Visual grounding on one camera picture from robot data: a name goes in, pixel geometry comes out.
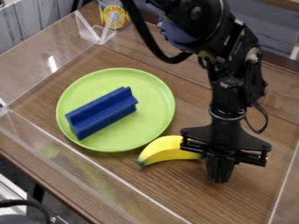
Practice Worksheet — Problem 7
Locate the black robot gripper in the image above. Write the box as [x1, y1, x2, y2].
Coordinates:
[181, 113, 273, 183]

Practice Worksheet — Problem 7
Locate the yellow toy banana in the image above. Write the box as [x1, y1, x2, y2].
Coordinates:
[138, 136, 202, 167]

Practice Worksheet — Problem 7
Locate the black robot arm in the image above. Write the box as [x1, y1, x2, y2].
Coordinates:
[146, 0, 271, 183]

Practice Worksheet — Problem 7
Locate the lime green plate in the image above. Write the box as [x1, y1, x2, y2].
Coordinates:
[56, 67, 175, 152]

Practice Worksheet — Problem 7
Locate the blue foam block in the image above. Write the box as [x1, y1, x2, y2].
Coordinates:
[66, 87, 139, 140]

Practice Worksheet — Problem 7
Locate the yellow labelled tin can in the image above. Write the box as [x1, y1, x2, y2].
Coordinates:
[98, 0, 131, 30]

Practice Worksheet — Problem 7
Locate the black cable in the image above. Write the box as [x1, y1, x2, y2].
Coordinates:
[243, 101, 270, 135]

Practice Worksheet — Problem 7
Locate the thick black arm hose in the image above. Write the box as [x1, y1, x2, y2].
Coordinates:
[120, 0, 194, 65]

